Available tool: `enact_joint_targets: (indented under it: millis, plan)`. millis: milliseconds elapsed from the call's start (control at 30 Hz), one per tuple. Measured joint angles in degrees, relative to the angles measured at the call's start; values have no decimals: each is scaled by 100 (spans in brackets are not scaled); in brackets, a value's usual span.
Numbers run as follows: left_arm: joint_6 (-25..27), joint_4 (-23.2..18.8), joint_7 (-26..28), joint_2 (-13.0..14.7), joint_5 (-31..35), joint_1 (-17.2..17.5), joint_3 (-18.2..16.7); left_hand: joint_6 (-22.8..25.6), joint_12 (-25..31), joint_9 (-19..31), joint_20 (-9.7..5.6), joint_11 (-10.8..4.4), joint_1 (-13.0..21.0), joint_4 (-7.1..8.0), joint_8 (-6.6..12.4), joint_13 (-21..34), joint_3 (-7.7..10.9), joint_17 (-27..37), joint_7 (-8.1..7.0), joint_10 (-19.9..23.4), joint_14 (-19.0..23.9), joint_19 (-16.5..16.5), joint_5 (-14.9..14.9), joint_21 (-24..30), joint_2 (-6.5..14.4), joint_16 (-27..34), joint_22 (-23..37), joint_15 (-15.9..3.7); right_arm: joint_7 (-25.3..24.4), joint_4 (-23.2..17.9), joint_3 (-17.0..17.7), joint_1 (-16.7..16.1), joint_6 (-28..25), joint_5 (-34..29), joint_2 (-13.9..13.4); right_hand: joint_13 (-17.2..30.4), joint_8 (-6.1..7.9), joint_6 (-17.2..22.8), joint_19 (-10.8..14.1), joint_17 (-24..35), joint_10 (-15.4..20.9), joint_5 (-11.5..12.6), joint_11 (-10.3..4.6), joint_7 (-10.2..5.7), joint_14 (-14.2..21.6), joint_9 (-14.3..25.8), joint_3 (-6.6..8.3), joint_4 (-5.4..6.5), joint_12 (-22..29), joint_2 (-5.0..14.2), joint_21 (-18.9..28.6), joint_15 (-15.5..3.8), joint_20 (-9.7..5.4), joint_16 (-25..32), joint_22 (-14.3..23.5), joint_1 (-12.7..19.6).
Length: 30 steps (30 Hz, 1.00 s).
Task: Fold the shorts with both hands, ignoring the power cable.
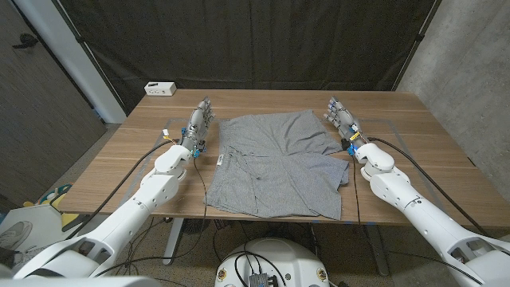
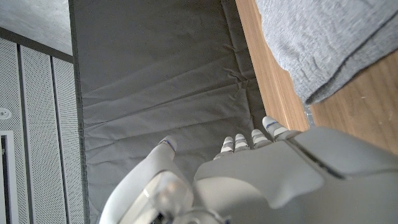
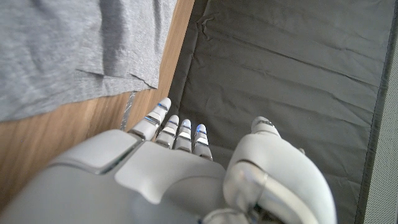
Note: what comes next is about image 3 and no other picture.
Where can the grey fabric shorts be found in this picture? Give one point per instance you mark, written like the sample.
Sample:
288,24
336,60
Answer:
62,46

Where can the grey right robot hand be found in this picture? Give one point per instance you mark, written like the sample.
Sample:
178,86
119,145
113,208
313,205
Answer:
174,186

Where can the black backdrop curtain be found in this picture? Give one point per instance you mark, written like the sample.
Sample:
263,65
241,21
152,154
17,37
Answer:
280,62

